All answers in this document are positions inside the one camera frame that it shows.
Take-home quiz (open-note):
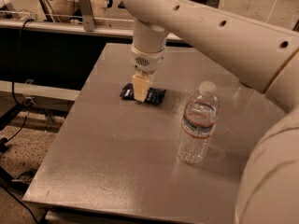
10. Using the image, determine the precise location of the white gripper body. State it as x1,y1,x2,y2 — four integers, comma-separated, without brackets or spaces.
131,45,164,74

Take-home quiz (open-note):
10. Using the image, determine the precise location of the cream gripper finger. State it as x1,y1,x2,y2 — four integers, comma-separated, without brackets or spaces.
133,71,150,102

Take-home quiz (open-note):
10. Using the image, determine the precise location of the dark blue rxbar wrapper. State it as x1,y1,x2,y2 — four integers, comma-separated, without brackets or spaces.
120,83,166,105

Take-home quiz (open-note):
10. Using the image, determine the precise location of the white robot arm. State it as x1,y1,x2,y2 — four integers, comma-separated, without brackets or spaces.
122,0,299,224

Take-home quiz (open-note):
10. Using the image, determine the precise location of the clear plastic water bottle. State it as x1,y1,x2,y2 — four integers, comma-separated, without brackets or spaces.
178,81,221,164

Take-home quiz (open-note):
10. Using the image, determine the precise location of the person in beige clothes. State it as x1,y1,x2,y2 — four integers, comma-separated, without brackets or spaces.
51,0,109,25

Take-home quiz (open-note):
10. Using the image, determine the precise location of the left metal rail bracket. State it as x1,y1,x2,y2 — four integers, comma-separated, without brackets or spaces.
78,0,95,32

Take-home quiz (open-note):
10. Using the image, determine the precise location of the black power cable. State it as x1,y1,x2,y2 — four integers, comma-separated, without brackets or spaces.
0,18,36,152

